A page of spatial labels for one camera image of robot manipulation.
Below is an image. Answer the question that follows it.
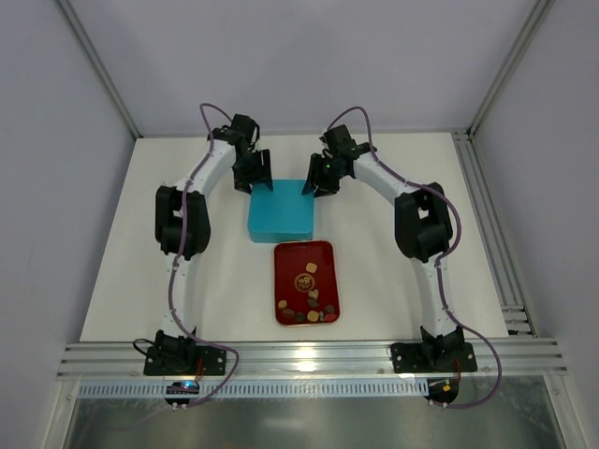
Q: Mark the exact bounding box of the teal tin lid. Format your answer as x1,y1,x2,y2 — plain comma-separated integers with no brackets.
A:
247,180,314,230

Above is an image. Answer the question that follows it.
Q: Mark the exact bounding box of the red rectangular tray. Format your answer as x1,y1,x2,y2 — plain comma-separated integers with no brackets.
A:
273,240,341,327

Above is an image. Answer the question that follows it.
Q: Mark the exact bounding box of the teal tin box with cups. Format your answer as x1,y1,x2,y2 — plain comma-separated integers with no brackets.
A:
248,223,314,243

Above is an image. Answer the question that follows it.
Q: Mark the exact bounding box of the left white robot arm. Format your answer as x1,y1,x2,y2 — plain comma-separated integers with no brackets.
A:
154,114,273,345

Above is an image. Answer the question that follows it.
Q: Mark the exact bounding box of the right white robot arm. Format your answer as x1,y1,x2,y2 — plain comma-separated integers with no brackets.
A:
302,124,465,372

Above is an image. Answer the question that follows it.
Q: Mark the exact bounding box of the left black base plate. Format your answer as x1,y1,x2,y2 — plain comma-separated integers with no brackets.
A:
143,344,226,376

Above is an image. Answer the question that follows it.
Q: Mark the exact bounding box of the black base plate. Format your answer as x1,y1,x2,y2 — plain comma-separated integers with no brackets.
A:
390,342,478,373
143,344,226,376

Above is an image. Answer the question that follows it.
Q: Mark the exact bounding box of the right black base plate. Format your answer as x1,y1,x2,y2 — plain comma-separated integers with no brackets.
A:
390,342,478,373

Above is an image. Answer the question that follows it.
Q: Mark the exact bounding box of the slotted cable duct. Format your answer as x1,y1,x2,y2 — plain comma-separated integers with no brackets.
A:
78,378,429,400

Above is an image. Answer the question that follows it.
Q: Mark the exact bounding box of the right frame rail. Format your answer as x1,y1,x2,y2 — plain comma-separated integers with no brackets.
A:
452,130,537,338

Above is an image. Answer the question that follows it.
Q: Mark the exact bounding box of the aluminium rail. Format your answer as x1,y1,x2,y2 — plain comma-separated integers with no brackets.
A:
56,337,568,380

